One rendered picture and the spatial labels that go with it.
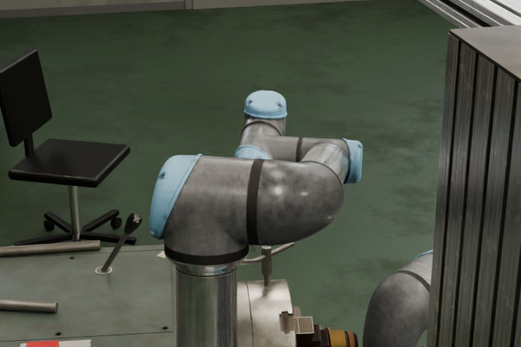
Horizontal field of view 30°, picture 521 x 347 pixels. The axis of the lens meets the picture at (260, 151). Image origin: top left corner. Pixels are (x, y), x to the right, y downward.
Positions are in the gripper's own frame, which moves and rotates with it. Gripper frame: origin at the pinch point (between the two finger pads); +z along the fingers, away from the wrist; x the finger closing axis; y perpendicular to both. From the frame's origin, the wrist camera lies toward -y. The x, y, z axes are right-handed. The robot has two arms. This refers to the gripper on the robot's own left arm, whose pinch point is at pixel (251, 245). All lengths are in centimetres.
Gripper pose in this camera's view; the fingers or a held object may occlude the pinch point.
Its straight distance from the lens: 195.5
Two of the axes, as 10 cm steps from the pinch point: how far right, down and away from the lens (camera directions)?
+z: -0.2, 8.0, 6.0
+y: 10.0, -0.4, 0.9
